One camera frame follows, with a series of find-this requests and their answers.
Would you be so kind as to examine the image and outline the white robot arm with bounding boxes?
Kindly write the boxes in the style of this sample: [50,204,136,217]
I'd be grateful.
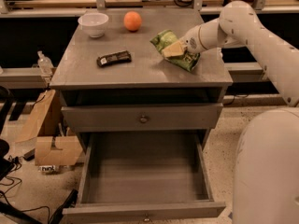
[162,1,299,224]

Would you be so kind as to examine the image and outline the white bowl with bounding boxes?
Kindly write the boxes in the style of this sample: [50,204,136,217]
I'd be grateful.
[78,12,109,38]

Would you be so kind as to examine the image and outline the black floor cables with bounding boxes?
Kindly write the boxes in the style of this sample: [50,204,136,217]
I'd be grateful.
[0,154,52,224]

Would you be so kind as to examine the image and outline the brown cardboard box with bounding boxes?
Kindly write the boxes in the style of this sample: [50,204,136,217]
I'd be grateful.
[16,90,82,166]

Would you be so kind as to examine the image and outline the green jalapeno chip bag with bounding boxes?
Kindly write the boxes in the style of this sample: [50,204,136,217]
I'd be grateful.
[150,30,200,72]

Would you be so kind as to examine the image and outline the grey drawer cabinet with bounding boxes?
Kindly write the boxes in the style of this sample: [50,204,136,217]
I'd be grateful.
[50,8,232,143]

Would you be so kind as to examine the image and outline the orange fruit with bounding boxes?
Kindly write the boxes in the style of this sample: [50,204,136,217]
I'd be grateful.
[123,11,142,32]

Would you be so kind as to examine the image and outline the black snack bar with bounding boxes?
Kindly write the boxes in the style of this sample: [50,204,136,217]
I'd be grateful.
[96,50,132,67]

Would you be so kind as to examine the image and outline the open grey bottom drawer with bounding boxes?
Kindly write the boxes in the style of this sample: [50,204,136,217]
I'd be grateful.
[64,131,226,224]

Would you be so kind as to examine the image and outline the grey middle drawer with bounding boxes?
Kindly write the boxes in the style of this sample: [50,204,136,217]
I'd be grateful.
[62,104,222,133]

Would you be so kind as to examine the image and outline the clear plastic bottle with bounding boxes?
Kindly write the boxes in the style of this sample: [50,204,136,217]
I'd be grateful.
[37,51,53,76]

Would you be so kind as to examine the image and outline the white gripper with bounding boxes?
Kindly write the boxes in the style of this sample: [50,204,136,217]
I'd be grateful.
[162,25,203,58]

